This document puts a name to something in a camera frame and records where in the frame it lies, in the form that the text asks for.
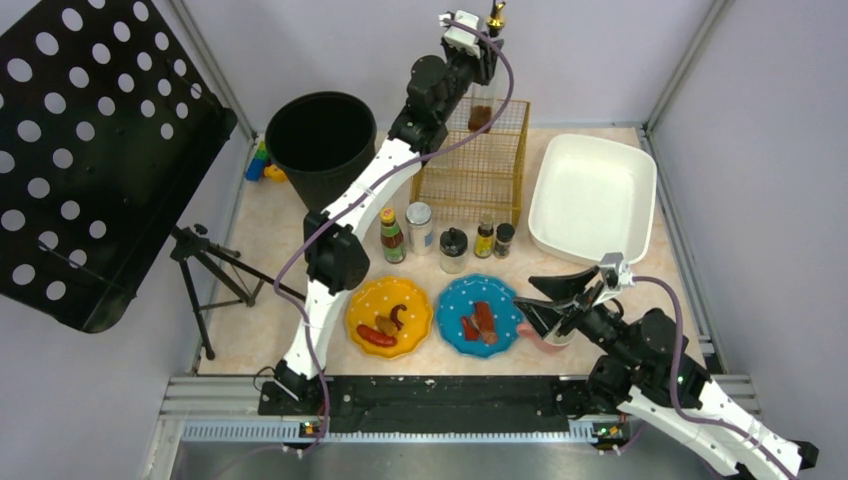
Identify gold wire basket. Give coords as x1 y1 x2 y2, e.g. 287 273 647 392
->
409 100 531 227

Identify black perforated stand panel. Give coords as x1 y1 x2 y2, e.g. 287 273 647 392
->
1 1 236 334

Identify black ribbed trash bin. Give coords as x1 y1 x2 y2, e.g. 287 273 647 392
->
265 91 377 211

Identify blue dotted plate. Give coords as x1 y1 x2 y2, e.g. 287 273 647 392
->
435 274 524 359

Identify small black cap bottle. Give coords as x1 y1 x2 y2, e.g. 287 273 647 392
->
493 223 515 259

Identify red sausage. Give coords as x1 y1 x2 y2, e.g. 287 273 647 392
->
356 324 397 348

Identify glass oil bottle brown liquid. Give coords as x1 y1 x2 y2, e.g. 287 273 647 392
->
468 1 506 132

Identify yellow dotted plate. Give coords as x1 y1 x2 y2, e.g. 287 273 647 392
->
345 276 433 359

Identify black lid glass shaker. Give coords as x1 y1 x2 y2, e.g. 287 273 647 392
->
439 227 468 275

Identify red meat pieces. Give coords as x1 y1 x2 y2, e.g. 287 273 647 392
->
460 302 499 345

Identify colourful toy blocks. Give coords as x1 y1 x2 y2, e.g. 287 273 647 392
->
244 141 288 183

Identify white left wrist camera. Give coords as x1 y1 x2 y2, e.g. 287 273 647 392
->
438 10 481 59

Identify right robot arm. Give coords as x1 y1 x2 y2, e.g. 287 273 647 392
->
512 264 819 479

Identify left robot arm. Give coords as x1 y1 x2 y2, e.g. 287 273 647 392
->
268 39 509 412

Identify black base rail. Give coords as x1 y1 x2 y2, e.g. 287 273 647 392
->
258 375 631 436

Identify pink mug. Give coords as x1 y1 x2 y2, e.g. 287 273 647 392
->
516 322 576 355

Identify black tripod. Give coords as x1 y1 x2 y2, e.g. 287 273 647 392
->
170 224 306 360

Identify brown food piece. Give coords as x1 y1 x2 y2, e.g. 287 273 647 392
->
375 315 399 337

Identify silver lid jar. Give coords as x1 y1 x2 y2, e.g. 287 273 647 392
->
405 202 433 256

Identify sauce bottle yellow cap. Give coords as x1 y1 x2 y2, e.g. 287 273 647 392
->
380 207 406 264

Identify white plastic tub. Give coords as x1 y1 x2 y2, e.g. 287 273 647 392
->
528 134 657 265

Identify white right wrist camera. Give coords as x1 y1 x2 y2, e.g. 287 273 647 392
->
599 252 635 290

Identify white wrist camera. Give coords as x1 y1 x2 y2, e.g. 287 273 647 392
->
599 252 635 290
438 10 481 59

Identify dark curved sausage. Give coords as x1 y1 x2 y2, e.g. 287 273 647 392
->
389 304 407 331

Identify small yellow label bottle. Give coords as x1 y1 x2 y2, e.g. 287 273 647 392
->
474 220 495 259

